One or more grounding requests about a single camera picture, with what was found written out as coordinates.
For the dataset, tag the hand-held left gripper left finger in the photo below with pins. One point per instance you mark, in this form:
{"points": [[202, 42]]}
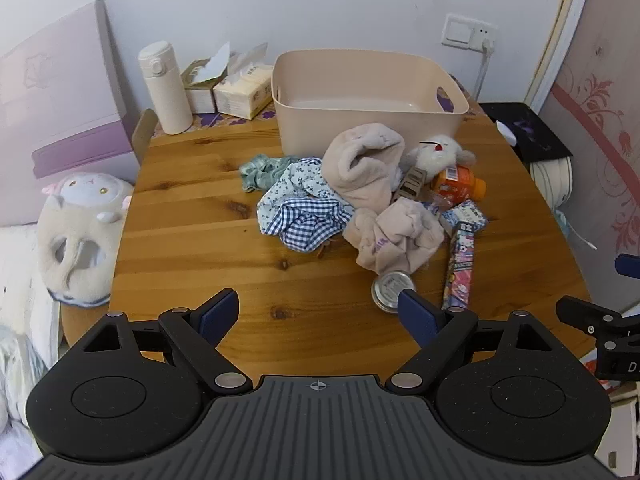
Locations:
{"points": [[217, 315]]}

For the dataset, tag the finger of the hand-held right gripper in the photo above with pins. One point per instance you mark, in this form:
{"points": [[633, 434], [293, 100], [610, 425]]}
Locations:
{"points": [[629, 266], [585, 317]]}

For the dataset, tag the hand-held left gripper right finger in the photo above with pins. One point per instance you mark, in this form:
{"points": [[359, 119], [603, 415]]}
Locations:
{"points": [[417, 317]]}

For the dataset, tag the beige fleece cloth purple embroidery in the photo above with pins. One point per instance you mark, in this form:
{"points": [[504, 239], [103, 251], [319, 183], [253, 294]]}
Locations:
{"points": [[395, 237]]}

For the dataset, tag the blue tissue packet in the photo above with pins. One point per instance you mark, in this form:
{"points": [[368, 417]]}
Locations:
{"points": [[467, 215]]}

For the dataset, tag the beige hair claw clip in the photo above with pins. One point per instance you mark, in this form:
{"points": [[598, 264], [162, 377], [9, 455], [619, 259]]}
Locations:
{"points": [[411, 186]]}

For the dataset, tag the orange bottle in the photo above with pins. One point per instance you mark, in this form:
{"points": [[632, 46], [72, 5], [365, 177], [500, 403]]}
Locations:
{"points": [[457, 182]]}

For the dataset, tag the green scrunchie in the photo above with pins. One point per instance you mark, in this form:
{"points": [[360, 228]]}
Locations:
{"points": [[257, 172]]}

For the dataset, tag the blue floral cloth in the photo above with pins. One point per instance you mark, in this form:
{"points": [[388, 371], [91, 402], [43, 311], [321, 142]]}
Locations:
{"points": [[300, 180]]}

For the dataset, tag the large beige fleece cloth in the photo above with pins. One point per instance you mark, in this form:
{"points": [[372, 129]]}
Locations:
{"points": [[360, 170]]}

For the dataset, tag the beige plastic storage bin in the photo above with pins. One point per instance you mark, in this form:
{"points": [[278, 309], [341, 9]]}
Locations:
{"points": [[360, 125]]}

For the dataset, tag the round metal tin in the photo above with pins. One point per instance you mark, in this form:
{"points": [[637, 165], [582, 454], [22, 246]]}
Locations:
{"points": [[390, 292]]}

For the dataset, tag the cartoon candy stick packet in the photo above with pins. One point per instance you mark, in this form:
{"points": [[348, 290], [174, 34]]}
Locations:
{"points": [[460, 270]]}

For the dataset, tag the wooden desk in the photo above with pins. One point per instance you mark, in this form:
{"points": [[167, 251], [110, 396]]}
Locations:
{"points": [[200, 240]]}

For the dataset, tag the small brown hair clip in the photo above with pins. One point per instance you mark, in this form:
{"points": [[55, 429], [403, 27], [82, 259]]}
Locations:
{"points": [[327, 249]]}

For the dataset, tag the clear snack packet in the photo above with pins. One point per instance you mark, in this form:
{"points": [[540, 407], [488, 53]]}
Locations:
{"points": [[439, 205]]}

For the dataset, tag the white ribbed roll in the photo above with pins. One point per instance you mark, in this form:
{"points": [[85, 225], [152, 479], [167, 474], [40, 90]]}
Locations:
{"points": [[552, 180]]}

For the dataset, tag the plush sheep pillow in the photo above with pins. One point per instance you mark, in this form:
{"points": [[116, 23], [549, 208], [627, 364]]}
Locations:
{"points": [[82, 240]]}

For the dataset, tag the black mouse pad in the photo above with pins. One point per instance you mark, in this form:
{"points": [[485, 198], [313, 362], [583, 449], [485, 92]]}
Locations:
{"points": [[530, 132]]}

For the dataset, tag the white plush toy red nose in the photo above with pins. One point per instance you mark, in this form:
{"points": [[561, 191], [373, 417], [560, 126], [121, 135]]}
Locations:
{"points": [[440, 152]]}

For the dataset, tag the white mouse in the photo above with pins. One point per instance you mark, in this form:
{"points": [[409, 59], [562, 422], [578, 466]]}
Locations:
{"points": [[507, 134]]}

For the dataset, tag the wooden chair back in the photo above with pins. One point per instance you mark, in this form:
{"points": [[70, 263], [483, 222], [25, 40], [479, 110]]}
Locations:
{"points": [[143, 132]]}

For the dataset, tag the white bedding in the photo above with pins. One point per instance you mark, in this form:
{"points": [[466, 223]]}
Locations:
{"points": [[20, 320]]}

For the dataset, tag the white tissue pack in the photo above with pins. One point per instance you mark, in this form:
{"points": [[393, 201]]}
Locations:
{"points": [[240, 95]]}

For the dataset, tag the white thermos bottle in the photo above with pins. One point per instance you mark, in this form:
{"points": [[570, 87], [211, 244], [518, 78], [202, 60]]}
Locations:
{"points": [[165, 90]]}

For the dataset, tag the purple box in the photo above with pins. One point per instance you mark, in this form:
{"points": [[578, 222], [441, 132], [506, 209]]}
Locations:
{"points": [[60, 100]]}

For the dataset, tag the white wall socket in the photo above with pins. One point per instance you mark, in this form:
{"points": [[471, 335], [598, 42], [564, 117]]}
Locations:
{"points": [[467, 31]]}

